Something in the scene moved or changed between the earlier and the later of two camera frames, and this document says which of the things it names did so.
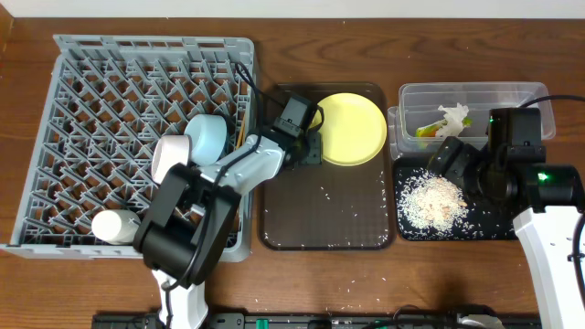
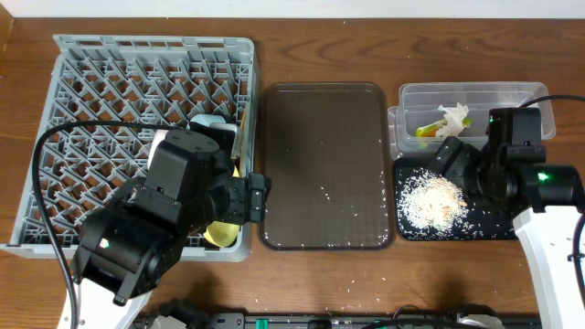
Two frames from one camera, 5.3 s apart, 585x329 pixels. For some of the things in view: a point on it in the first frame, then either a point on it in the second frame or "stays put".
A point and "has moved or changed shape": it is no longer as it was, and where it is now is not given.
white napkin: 454,121 stays put
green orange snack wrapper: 430,130 stays put
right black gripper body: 457,160 stays put
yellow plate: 354,130 has moved or changed shape
